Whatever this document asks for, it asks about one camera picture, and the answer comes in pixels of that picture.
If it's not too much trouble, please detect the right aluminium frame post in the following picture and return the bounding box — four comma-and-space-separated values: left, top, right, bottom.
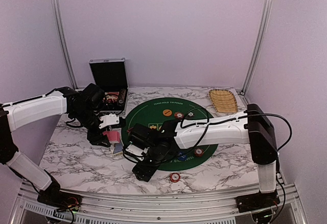
241, 0, 273, 96

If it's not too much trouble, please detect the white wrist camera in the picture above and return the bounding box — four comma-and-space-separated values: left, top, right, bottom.
99, 114, 120, 129
125, 144, 148, 162

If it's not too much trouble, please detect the green round poker mat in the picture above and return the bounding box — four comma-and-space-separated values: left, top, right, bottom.
121, 98, 218, 172

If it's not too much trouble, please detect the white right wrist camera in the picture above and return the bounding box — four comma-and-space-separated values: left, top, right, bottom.
125, 144, 148, 162

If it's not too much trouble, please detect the orange-red 5 chip stack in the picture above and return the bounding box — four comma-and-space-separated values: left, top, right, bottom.
169, 172, 180, 183

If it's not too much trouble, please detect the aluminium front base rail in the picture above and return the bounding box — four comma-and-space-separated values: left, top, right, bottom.
15, 183, 302, 224

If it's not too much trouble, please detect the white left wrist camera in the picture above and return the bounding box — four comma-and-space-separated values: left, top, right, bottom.
99, 114, 120, 129

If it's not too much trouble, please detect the blue-backed playing card deck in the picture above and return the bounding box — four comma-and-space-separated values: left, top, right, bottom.
110, 143, 124, 156

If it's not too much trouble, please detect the aluminium frame post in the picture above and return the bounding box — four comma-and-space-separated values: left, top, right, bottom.
52, 0, 78, 89
241, 0, 273, 96

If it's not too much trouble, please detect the left aluminium frame post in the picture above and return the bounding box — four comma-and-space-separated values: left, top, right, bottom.
52, 0, 78, 89

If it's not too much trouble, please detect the red chip stack mat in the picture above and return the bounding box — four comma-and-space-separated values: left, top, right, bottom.
194, 148, 204, 157

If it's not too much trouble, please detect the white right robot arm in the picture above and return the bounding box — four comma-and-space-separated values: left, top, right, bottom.
126, 104, 279, 208

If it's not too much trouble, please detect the red chip stack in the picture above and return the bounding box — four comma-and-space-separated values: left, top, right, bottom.
174, 111, 184, 119

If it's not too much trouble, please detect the orange big blind button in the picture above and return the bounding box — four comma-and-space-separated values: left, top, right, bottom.
162, 109, 172, 116

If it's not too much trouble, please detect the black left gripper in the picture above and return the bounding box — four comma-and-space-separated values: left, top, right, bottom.
71, 107, 110, 147

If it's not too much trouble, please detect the aluminium poker chip case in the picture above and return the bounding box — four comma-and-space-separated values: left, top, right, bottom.
89, 58, 129, 114

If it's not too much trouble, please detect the red-backed playing card deck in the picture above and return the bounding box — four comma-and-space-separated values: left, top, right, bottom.
103, 130, 121, 144

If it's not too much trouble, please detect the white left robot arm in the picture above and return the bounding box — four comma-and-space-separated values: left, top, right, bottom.
1, 83, 110, 207

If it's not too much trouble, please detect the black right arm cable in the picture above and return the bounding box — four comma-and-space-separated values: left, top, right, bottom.
180, 110, 292, 153

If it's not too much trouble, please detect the woven yellow bamboo tray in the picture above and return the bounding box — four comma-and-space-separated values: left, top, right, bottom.
208, 89, 238, 113

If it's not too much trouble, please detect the blue small blind button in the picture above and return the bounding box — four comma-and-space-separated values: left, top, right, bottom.
177, 152, 188, 162

